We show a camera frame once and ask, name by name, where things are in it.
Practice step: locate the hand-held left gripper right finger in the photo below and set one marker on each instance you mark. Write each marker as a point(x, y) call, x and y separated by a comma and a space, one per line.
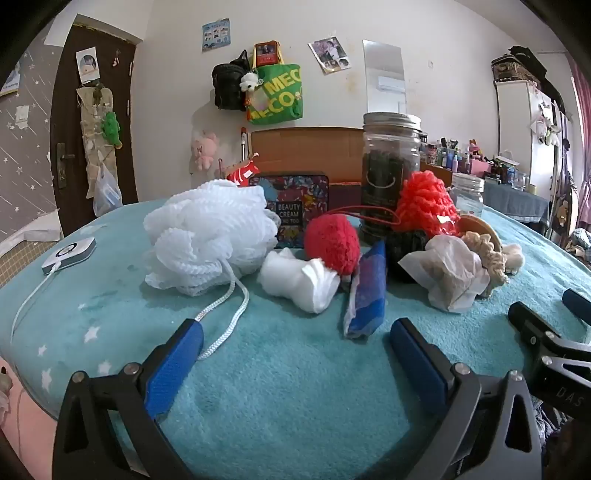
point(415, 364)

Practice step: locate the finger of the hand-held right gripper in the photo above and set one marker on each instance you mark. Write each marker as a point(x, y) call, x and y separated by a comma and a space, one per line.
point(526, 322)
point(577, 302)

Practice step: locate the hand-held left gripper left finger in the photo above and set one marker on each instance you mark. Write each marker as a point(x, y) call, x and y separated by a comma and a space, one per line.
point(173, 369)

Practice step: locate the white mesh bath pouf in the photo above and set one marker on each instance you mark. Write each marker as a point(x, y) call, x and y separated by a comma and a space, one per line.
point(207, 230)

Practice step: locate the white foam net sleeve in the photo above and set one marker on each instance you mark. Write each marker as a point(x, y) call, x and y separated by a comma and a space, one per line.
point(295, 279)

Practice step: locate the red fuzzy plush pouch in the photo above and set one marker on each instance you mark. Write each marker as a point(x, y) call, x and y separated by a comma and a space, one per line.
point(332, 242)

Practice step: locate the red foam net sleeve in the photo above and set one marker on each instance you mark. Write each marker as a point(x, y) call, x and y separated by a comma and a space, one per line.
point(427, 203)

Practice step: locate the cardboard box red inside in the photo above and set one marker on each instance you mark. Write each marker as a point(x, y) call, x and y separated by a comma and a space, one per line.
point(304, 150)

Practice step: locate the blue tissue packet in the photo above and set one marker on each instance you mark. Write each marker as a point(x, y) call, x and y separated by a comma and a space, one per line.
point(369, 290)

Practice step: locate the brown teddy bear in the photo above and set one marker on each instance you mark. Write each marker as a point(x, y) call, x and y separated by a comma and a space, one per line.
point(562, 213)

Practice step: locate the black fuzzy cloth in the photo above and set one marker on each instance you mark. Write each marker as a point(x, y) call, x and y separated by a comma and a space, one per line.
point(406, 249)

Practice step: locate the table with grey-blue cloth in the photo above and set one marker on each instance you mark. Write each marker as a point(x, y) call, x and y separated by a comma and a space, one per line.
point(512, 198)

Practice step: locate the small glass jar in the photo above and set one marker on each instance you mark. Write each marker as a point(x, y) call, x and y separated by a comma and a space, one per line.
point(467, 194)

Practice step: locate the row of cosmetic bottles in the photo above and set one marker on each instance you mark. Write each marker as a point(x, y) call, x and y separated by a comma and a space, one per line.
point(445, 154)

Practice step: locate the white wardrobe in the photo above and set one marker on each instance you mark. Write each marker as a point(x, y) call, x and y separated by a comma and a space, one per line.
point(519, 124)

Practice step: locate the clear plastic bag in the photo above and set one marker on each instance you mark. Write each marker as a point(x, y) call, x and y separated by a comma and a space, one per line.
point(107, 194)

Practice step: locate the floral black tin box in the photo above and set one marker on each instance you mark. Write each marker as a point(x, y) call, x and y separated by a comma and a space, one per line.
point(295, 203)

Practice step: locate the large glass jar metal lid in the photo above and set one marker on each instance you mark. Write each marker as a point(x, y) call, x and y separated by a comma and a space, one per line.
point(390, 161)

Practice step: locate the red snack bag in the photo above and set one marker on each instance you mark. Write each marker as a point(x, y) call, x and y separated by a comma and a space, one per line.
point(242, 173)

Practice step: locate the pink curtain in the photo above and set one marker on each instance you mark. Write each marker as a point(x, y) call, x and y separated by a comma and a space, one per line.
point(581, 92)

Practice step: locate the pink plush toy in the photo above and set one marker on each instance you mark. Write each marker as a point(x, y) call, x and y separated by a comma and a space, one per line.
point(205, 150)

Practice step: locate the patterned suitcase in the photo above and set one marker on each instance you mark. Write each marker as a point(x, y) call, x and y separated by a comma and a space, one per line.
point(512, 64)

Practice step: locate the green plush toy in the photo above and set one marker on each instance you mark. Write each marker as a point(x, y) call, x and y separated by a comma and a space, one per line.
point(111, 129)

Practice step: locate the beige hanging door organizer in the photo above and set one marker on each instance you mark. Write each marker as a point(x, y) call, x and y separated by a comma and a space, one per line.
point(92, 120)

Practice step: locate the dark brown door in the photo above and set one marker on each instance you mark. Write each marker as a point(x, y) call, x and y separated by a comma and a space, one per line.
point(67, 115)

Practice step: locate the black bag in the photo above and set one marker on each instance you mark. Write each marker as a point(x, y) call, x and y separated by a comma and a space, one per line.
point(228, 85)

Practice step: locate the green tote bag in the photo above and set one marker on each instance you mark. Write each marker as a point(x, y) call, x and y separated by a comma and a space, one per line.
point(277, 97)

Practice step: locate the white plush dog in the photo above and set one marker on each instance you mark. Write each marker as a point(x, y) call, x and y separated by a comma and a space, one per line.
point(249, 82)

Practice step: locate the photo on door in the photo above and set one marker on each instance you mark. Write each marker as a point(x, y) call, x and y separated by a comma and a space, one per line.
point(87, 64)

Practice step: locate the red framed picture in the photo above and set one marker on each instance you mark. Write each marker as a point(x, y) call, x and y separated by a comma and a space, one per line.
point(266, 53)

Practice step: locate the wall mirror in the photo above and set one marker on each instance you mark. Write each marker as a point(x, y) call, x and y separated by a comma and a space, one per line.
point(385, 76)

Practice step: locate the photo wall poster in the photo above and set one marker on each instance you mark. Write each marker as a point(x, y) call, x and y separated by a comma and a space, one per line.
point(330, 53)

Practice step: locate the blue wall poster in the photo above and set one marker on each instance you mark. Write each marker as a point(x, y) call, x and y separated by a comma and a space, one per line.
point(216, 34)

